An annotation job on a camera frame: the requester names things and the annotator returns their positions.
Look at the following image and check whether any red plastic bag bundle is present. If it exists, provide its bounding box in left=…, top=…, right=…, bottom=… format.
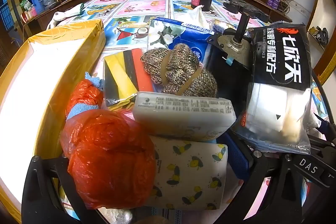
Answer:
left=60, top=79, right=157, bottom=210

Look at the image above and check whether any brown knitted cloth bundle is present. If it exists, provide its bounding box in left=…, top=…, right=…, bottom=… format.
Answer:
left=141, top=43, right=218, bottom=98

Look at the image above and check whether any blue facial tissue pack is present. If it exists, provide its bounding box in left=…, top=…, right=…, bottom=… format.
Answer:
left=147, top=17, right=215, bottom=63

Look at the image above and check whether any yellow black red sponge pack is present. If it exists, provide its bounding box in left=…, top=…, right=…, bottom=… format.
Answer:
left=103, top=48, right=154, bottom=110

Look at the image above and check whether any black round motor device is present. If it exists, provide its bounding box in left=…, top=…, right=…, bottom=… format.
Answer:
left=206, top=13, right=252, bottom=117

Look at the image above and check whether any black gadget on table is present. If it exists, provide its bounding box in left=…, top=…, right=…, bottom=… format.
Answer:
left=223, top=0, right=269, bottom=23

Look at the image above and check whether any blue knitted sock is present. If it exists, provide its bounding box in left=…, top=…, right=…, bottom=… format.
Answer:
left=66, top=72, right=104, bottom=120

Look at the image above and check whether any white tissue pack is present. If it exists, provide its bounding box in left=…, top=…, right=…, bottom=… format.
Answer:
left=133, top=92, right=236, bottom=141

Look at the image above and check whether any yellow cardboard box tray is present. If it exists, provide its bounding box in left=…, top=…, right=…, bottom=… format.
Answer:
left=1, top=20, right=106, bottom=221

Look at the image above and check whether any black wipes package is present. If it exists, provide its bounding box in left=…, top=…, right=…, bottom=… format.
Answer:
left=232, top=22, right=313, bottom=155

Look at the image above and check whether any lemon print tissue pack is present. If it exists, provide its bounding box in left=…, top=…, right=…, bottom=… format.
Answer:
left=146, top=136, right=228, bottom=210

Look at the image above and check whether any white rubber glove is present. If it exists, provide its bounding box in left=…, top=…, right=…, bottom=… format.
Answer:
left=46, top=3, right=84, bottom=30

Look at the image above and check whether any colourful printed tablecloth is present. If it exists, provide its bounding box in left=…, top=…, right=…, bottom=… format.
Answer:
left=47, top=0, right=329, bottom=224

